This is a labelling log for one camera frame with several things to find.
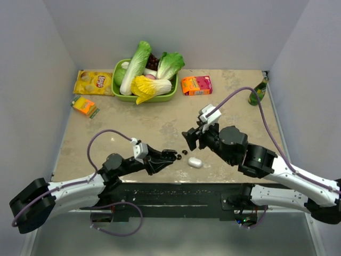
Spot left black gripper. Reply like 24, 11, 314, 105
117, 143, 173, 177

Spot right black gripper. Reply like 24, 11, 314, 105
181, 120, 233, 165

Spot black earbud charging case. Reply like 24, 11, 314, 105
161, 149, 178, 162

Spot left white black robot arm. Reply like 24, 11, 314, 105
9, 144, 177, 234

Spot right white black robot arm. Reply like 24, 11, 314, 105
182, 122, 340, 225

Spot green plastic basin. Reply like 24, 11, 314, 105
111, 59, 178, 105

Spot orange pink snack box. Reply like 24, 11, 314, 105
181, 76, 213, 96

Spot yellow napa cabbage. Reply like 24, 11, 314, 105
131, 75, 172, 105

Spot pink onion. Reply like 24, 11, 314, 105
144, 74, 156, 80

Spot green leaf lettuce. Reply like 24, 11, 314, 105
156, 52, 185, 80

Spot green glass bottle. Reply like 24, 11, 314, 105
248, 77, 269, 106

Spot dark red grapes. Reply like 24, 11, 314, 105
146, 53, 160, 71

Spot orange yellow sponge pack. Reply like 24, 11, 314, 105
70, 95, 100, 119

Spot green napa cabbage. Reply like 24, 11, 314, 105
120, 41, 152, 95

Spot round green cabbage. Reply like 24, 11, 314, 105
113, 68, 126, 86

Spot white radish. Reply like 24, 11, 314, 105
121, 61, 157, 78

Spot yellow Lays chips bag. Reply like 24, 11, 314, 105
73, 70, 113, 96

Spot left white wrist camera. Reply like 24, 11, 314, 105
131, 138, 148, 163

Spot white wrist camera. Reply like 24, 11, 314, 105
198, 104, 221, 133
131, 138, 148, 163

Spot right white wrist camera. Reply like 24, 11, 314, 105
198, 104, 221, 133

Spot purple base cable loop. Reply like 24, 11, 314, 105
90, 202, 143, 237

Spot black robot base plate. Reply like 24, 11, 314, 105
95, 183, 256, 222

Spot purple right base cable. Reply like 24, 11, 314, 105
238, 205, 269, 230

